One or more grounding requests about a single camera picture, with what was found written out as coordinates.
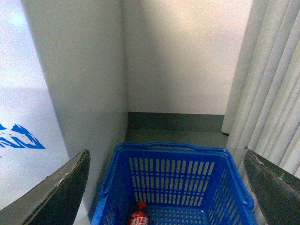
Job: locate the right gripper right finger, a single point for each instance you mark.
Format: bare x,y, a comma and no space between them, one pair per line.
277,191

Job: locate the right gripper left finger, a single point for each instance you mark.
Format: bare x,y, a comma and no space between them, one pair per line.
53,201

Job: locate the red iced tea bottle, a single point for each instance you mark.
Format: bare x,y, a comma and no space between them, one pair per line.
139,216

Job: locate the white pleated curtain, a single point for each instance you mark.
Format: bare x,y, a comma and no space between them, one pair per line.
263,110

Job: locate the blue plastic shopping basket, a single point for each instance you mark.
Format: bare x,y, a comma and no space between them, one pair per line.
182,184

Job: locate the white chest freezer blue trim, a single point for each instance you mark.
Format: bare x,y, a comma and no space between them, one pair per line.
62,90

